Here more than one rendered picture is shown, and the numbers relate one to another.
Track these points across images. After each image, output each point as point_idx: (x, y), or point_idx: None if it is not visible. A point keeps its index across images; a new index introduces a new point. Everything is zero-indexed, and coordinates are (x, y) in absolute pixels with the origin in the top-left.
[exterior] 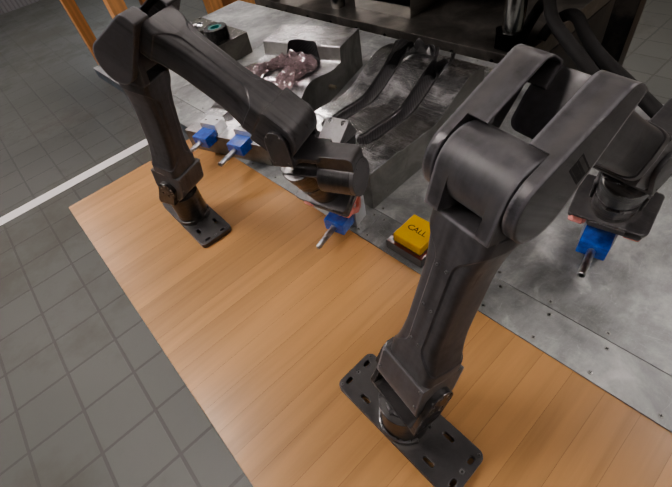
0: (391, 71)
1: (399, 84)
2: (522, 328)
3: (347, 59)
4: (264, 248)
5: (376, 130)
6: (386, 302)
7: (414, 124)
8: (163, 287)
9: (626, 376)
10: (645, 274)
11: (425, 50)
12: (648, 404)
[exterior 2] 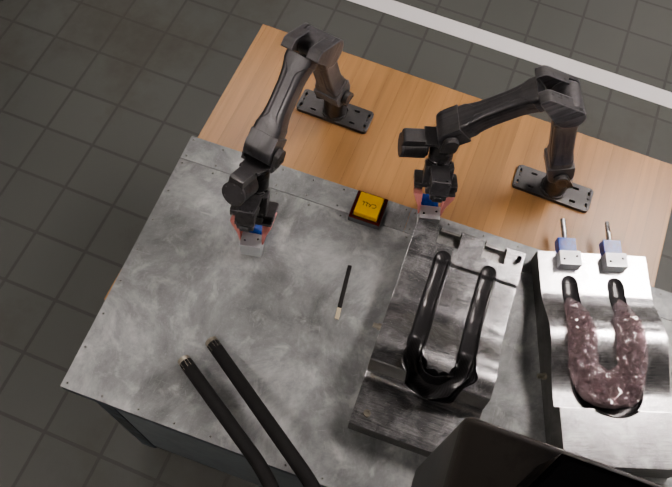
0: (464, 350)
1: (447, 334)
2: (289, 172)
3: (553, 426)
4: (474, 179)
5: (441, 276)
6: (370, 165)
7: (410, 291)
8: (521, 131)
9: (237, 163)
10: (224, 227)
11: (439, 373)
12: (228, 153)
